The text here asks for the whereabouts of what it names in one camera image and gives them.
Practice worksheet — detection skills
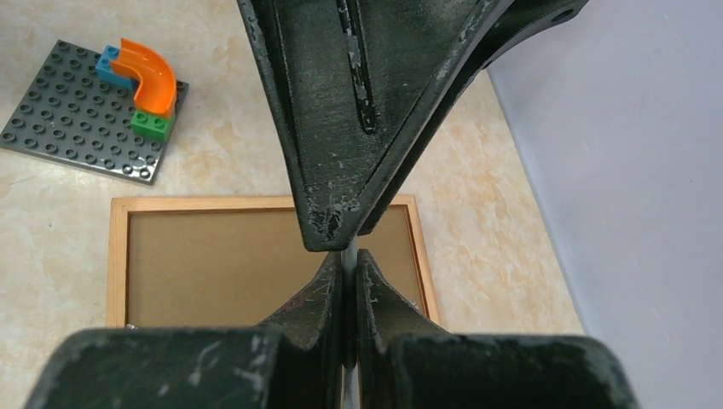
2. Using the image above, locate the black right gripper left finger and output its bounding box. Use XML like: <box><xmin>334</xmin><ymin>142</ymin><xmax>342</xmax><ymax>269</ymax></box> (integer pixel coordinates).
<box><xmin>26</xmin><ymin>253</ymin><xmax>342</xmax><ymax>408</ymax></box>

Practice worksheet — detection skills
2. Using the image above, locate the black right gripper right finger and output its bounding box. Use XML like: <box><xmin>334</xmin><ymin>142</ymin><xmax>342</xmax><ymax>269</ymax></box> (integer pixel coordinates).
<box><xmin>356</xmin><ymin>250</ymin><xmax>639</xmax><ymax>408</ymax></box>

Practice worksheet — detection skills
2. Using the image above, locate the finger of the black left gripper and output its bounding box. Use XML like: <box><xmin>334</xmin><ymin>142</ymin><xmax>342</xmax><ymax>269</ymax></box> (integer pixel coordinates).
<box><xmin>238</xmin><ymin>1</ymin><xmax>510</xmax><ymax>251</ymax></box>
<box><xmin>359</xmin><ymin>0</ymin><xmax>587</xmax><ymax>235</ymax></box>

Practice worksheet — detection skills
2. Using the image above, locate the red wooden photo frame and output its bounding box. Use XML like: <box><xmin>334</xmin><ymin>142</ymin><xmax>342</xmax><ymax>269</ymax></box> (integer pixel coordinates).
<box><xmin>106</xmin><ymin>195</ymin><xmax>442</xmax><ymax>330</ymax></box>

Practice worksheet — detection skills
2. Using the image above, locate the orange curved lego piece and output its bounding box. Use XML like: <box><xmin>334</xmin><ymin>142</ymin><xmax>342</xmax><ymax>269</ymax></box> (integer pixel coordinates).
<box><xmin>111</xmin><ymin>37</ymin><xmax>177</xmax><ymax>118</ymax></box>

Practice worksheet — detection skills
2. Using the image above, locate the green lego brick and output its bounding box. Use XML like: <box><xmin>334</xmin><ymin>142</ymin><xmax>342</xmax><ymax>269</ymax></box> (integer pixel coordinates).
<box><xmin>130</xmin><ymin>110</ymin><xmax>176</xmax><ymax>142</ymax></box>

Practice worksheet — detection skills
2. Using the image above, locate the blue lego brick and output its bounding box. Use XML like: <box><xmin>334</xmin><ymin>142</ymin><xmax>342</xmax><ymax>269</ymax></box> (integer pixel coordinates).
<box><xmin>95</xmin><ymin>44</ymin><xmax>136</xmax><ymax>90</ymax></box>

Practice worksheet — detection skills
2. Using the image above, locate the grey lego baseplate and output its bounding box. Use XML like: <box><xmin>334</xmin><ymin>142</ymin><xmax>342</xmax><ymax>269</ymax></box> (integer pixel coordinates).
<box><xmin>1</xmin><ymin>40</ymin><xmax>168</xmax><ymax>185</ymax></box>

